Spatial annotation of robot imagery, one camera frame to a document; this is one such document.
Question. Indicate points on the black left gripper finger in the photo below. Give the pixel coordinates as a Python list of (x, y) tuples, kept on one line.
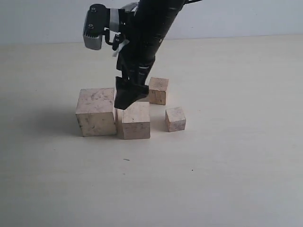
[(123, 93)]

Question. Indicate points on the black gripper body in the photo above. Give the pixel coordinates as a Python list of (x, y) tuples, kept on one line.
[(145, 34)]

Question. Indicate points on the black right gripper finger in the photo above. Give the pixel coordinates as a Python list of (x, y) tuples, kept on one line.
[(137, 92)]

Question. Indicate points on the third largest wooden cube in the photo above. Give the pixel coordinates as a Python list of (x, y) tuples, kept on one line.
[(158, 91)]

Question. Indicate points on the second largest wooden cube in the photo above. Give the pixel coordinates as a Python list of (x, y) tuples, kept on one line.
[(134, 122)]

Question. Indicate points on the smallest wooden cube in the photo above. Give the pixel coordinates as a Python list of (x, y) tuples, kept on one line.
[(175, 119)]

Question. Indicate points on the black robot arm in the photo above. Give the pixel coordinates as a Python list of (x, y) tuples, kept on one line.
[(166, 8)]

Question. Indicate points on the black and grey wrist camera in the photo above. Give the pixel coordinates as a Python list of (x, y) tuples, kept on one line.
[(99, 21)]

